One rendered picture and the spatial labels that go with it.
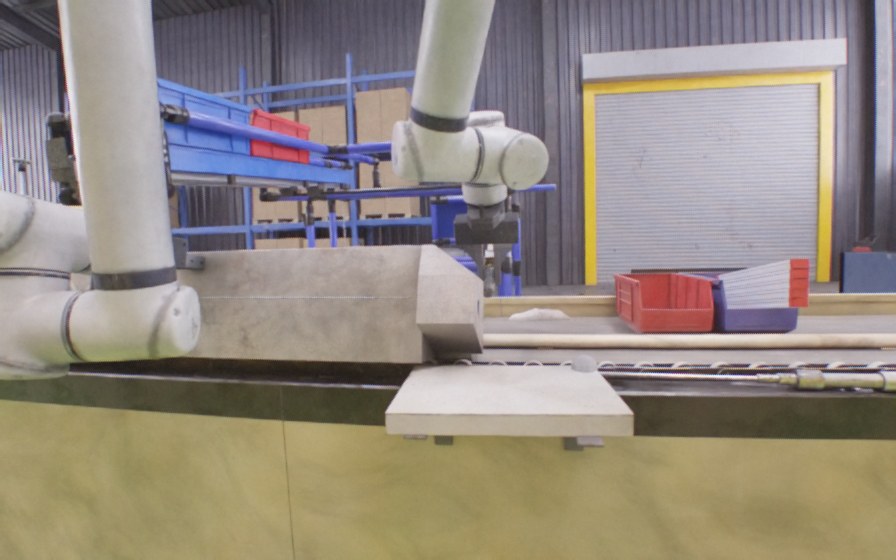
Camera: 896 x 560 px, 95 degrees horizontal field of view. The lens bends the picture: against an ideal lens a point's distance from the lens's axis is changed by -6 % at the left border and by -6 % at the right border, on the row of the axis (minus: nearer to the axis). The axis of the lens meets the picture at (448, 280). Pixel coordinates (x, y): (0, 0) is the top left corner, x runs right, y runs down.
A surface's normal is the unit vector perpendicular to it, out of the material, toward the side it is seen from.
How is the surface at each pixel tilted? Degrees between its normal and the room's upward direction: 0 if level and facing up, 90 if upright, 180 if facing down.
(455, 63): 126
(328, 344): 80
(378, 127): 90
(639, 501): 90
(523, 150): 104
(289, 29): 90
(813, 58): 90
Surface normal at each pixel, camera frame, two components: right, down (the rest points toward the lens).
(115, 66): 0.61, 0.15
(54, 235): 0.98, -0.07
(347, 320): -0.17, -0.09
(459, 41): 0.20, 0.64
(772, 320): -0.17, 0.16
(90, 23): 0.28, 0.18
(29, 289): 0.78, -0.15
